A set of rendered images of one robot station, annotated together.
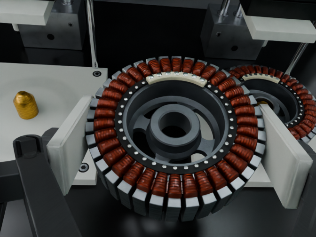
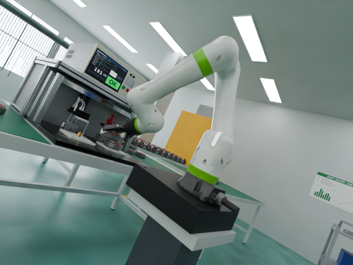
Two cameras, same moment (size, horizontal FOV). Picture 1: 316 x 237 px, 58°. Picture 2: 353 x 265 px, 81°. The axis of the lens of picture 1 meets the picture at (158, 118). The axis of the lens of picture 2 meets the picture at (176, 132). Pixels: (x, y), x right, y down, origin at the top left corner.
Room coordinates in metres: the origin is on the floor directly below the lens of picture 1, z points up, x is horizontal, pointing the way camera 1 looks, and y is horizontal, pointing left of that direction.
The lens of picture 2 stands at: (-1.04, 0.56, 0.94)
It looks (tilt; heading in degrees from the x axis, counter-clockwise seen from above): 4 degrees up; 318
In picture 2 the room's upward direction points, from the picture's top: 25 degrees clockwise
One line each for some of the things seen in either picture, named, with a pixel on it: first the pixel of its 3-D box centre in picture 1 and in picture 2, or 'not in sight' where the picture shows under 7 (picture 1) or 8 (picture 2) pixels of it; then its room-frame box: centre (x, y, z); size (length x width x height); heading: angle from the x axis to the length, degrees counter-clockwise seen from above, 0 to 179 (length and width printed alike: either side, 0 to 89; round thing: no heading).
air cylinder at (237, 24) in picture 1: (233, 32); (102, 138); (0.36, -0.08, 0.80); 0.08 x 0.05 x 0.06; 99
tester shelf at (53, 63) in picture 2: not in sight; (94, 89); (0.51, 0.06, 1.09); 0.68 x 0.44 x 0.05; 99
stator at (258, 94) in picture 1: (261, 109); (113, 144); (0.21, -0.11, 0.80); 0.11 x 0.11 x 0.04
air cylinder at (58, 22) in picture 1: (53, 19); (69, 126); (0.32, 0.16, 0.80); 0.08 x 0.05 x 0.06; 99
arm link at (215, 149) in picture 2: not in sight; (211, 155); (-0.54, -0.11, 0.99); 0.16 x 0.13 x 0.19; 117
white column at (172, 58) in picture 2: not in sight; (153, 110); (3.64, -2.55, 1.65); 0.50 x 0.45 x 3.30; 9
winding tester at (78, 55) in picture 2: not in sight; (103, 74); (0.51, 0.05, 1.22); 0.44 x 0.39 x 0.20; 99
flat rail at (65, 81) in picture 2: not in sight; (105, 103); (0.29, 0.03, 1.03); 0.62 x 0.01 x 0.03; 99
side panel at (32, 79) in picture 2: not in sight; (29, 88); (0.54, 0.40, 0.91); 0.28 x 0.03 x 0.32; 9
